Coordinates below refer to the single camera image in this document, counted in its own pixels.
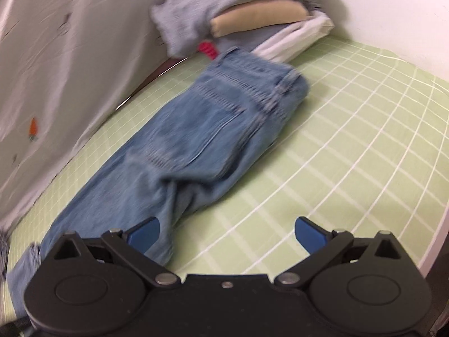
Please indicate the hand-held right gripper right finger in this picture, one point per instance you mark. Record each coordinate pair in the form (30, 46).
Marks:
(308, 234)

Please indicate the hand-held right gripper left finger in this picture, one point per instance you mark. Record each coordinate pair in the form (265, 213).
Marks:
(146, 234)

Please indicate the blue denim jeans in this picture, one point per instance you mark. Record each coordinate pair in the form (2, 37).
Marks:
(210, 130)

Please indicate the carrot printed grey sheet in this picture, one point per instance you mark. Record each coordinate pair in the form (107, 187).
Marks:
(70, 59)

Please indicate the pink cloth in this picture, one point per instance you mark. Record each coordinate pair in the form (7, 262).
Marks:
(207, 50)

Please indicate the white folded garment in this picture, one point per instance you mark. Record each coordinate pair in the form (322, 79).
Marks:
(298, 35)

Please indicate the beige folded garment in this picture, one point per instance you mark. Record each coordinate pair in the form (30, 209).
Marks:
(259, 14)

